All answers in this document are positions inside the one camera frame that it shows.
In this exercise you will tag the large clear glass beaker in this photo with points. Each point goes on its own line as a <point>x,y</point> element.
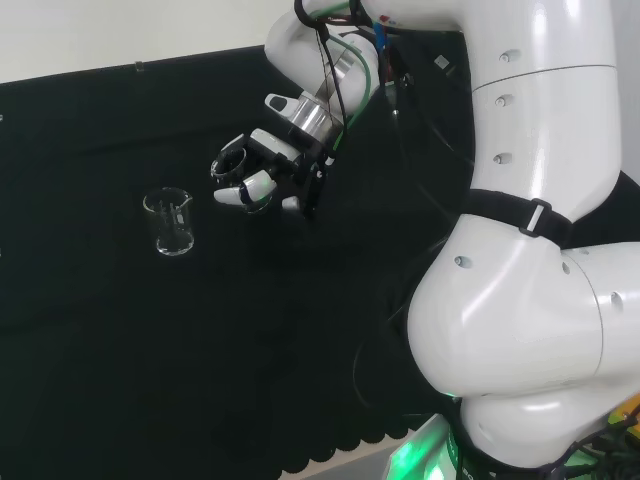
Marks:
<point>172,235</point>

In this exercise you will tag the small clear glass beaker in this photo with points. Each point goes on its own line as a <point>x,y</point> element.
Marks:
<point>222,167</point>

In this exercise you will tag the silver cloth clip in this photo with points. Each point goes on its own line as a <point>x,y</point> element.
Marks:
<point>140,66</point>

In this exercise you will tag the black bench cloth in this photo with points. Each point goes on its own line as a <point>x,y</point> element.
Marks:
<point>150,350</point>

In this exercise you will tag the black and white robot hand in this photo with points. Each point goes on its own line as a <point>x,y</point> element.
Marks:
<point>270,145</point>

